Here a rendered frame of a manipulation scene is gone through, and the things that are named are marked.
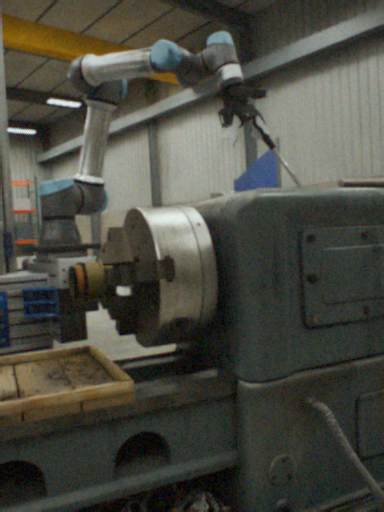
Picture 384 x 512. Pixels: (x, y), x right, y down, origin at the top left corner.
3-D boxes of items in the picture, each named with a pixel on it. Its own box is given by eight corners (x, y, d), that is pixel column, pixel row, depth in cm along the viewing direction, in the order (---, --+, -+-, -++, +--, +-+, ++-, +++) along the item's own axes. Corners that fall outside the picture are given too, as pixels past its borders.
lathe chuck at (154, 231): (153, 323, 123) (150, 204, 118) (203, 361, 94) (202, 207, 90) (120, 327, 119) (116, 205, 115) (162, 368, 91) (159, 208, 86)
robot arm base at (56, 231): (33, 246, 163) (31, 218, 163) (74, 243, 171) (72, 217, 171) (44, 245, 151) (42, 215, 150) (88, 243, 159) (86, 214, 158)
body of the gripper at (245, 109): (240, 130, 140) (230, 93, 141) (259, 117, 133) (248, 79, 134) (221, 130, 135) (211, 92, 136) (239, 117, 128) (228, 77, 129)
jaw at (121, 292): (152, 293, 103) (149, 339, 108) (145, 284, 107) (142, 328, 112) (103, 298, 99) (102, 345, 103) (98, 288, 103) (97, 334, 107)
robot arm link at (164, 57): (52, 52, 149) (172, 28, 123) (77, 61, 158) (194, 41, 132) (51, 88, 151) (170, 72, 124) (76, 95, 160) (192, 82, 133)
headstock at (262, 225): (328, 317, 157) (324, 203, 155) (455, 342, 113) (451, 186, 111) (166, 341, 134) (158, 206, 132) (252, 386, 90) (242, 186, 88)
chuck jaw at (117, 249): (144, 271, 108) (132, 233, 114) (148, 258, 104) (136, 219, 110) (97, 275, 103) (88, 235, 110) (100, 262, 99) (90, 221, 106)
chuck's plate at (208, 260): (165, 321, 124) (163, 204, 120) (218, 358, 96) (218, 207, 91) (153, 323, 123) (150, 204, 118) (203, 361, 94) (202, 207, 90)
